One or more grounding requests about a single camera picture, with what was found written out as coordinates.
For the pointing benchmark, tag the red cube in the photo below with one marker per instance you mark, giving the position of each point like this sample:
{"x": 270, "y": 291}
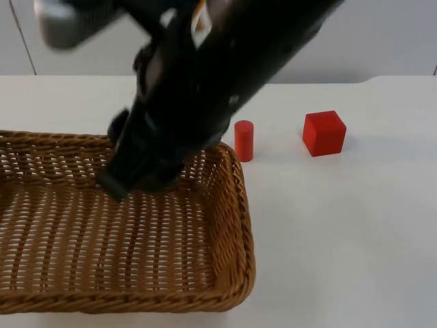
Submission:
{"x": 322, "y": 133}

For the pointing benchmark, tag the red cylinder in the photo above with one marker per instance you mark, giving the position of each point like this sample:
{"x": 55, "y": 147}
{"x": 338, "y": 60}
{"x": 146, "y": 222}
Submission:
{"x": 244, "y": 141}

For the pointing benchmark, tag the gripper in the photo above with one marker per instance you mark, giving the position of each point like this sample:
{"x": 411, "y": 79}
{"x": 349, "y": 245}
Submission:
{"x": 164, "y": 143}

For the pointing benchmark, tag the brown wicker basket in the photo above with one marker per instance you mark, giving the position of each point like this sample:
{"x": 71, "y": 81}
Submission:
{"x": 136, "y": 246}

